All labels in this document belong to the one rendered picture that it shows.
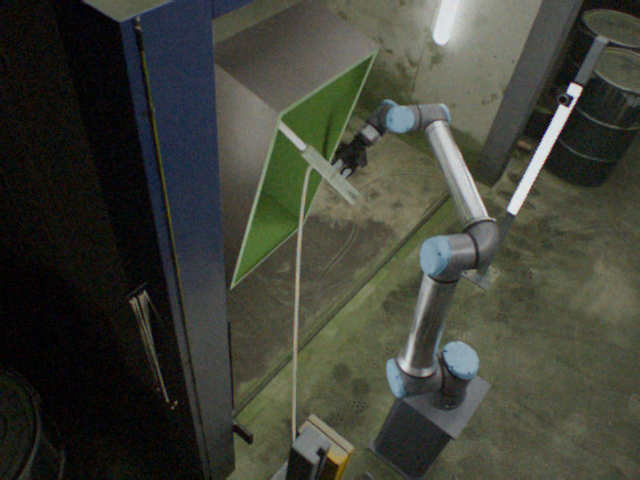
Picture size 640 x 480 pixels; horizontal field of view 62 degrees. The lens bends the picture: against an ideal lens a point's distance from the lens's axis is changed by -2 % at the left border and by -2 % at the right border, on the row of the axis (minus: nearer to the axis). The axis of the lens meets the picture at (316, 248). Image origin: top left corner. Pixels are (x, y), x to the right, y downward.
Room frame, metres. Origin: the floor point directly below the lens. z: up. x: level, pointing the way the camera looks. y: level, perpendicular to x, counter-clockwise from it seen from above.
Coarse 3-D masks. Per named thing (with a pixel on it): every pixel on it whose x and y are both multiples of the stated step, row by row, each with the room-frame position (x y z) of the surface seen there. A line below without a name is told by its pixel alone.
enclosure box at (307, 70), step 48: (240, 48) 1.68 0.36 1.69; (288, 48) 1.76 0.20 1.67; (336, 48) 1.84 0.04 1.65; (240, 96) 1.51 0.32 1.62; (288, 96) 1.52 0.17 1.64; (336, 96) 2.02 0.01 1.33; (240, 144) 1.51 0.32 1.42; (288, 144) 2.14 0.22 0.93; (336, 144) 1.98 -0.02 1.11; (240, 192) 1.51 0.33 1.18; (288, 192) 2.13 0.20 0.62; (240, 240) 1.51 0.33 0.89
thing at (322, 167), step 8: (280, 128) 1.52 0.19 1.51; (288, 128) 1.53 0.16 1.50; (288, 136) 1.52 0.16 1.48; (296, 136) 1.53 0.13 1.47; (296, 144) 1.52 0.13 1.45; (304, 144) 1.54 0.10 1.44; (304, 152) 1.51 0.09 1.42; (312, 152) 1.52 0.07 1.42; (312, 160) 1.51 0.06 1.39; (320, 160) 1.52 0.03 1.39; (320, 168) 1.51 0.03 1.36; (328, 168) 1.52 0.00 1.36; (328, 176) 1.51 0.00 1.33; (336, 176) 1.52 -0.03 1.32; (336, 184) 1.51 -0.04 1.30; (344, 184) 1.52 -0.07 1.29; (344, 192) 1.51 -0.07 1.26; (352, 192) 1.52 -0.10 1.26; (352, 200) 1.51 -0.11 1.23
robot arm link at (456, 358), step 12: (444, 348) 1.12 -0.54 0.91; (456, 348) 1.12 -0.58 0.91; (468, 348) 1.14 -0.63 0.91; (444, 360) 1.06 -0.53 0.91; (456, 360) 1.07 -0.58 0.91; (468, 360) 1.08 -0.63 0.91; (444, 372) 1.03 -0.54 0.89; (456, 372) 1.02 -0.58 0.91; (468, 372) 1.03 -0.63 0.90; (444, 384) 1.00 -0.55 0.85; (456, 384) 1.01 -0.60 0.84; (468, 384) 1.04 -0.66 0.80
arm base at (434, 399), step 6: (426, 396) 1.03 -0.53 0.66; (432, 396) 1.03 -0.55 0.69; (438, 396) 1.02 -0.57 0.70; (444, 396) 1.02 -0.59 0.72; (450, 396) 1.02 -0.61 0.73; (456, 396) 1.02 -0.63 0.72; (462, 396) 1.04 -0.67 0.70; (432, 402) 1.01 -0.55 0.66; (438, 402) 1.01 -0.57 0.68; (444, 402) 1.01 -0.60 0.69; (450, 402) 1.02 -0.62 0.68; (456, 402) 1.02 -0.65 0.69; (438, 408) 1.00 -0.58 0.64; (444, 408) 1.00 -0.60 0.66; (450, 408) 1.00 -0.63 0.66
